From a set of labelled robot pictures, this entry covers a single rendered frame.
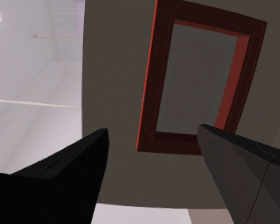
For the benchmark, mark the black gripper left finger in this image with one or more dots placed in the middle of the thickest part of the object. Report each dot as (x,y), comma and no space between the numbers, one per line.
(61,189)

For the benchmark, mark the grey flat board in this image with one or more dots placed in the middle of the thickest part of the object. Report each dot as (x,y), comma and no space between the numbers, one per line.
(116,36)

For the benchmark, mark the dark red rectangular picture frame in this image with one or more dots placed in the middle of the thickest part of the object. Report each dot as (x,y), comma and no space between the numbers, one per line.
(201,62)

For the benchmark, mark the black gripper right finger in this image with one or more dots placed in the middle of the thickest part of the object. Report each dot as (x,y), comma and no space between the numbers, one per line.
(246,172)

